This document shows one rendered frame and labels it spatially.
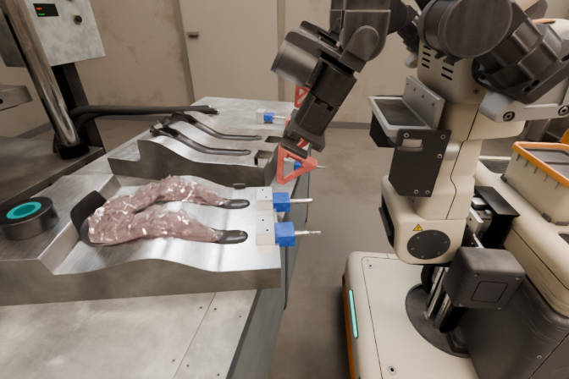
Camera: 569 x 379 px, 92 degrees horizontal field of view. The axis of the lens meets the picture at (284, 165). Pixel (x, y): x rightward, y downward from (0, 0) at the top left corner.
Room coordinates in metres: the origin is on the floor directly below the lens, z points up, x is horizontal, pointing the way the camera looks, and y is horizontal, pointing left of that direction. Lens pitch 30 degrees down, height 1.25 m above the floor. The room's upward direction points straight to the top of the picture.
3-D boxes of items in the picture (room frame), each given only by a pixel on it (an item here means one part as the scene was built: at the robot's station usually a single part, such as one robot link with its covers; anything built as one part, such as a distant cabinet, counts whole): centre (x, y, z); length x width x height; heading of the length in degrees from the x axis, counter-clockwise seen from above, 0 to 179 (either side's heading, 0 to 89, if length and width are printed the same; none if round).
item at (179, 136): (0.80, 0.26, 0.92); 0.35 x 0.16 x 0.09; 77
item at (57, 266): (0.45, 0.27, 0.85); 0.50 x 0.26 x 0.11; 94
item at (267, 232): (0.42, -0.01, 0.85); 0.13 x 0.05 x 0.05; 94
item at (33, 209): (0.38, 0.46, 0.93); 0.08 x 0.08 x 0.04
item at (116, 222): (0.45, 0.26, 0.90); 0.26 x 0.18 x 0.08; 94
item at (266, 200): (0.53, 0.00, 0.85); 0.13 x 0.05 x 0.05; 94
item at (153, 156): (0.81, 0.27, 0.87); 0.50 x 0.26 x 0.14; 77
